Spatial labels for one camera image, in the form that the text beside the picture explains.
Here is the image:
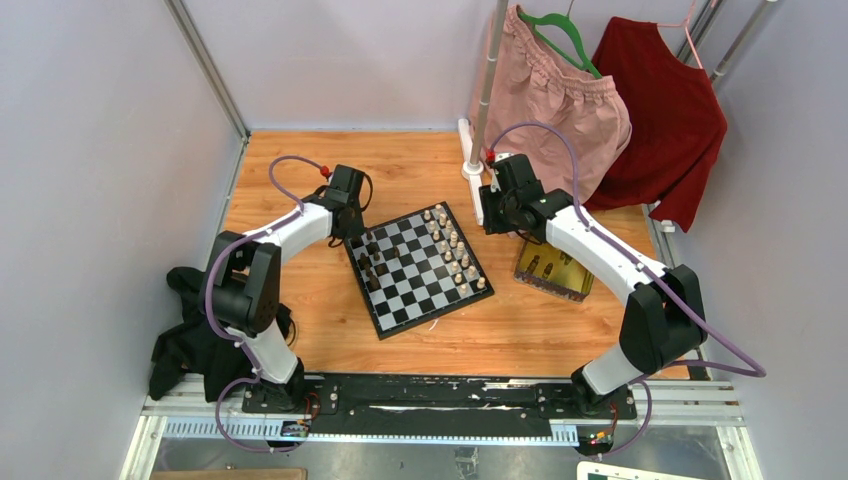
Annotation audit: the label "yellow transparent piece tray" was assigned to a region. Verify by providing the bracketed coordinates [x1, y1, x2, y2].
[513, 241, 594, 304]

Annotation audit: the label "dark chess piece cluster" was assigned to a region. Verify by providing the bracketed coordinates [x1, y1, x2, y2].
[349, 228, 402, 292]

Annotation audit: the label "black white chess board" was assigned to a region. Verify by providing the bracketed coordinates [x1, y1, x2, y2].
[344, 207, 495, 340]

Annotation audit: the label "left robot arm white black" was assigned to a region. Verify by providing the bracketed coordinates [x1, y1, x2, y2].
[199, 165, 373, 413]

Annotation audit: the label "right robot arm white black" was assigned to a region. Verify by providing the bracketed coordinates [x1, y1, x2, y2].
[479, 154, 708, 418]

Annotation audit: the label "dark chess pieces in tray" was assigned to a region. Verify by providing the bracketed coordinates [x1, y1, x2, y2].
[524, 254, 573, 282]

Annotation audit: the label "row of light chess pieces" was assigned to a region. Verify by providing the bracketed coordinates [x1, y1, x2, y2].
[410, 203, 494, 304]

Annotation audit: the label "white clothes rack stand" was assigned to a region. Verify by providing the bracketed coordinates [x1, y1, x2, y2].
[457, 0, 509, 226]

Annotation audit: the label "pink hanging shorts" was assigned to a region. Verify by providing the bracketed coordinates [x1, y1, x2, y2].
[481, 5, 632, 205]

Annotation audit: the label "dark red hanging shirt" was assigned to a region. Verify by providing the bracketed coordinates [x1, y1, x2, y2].
[587, 17, 727, 231]

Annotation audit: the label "green clothes hanger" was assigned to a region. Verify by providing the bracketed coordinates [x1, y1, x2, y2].
[516, 10, 604, 82]

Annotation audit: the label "black cloth heap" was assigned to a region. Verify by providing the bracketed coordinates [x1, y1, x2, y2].
[148, 266, 295, 404]

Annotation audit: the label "pink clothes hanger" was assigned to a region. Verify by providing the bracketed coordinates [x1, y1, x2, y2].
[657, 0, 704, 70]

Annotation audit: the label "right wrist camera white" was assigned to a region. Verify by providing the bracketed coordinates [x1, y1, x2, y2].
[484, 150, 513, 168]

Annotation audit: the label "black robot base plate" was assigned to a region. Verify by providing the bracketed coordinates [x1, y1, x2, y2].
[242, 373, 637, 453]

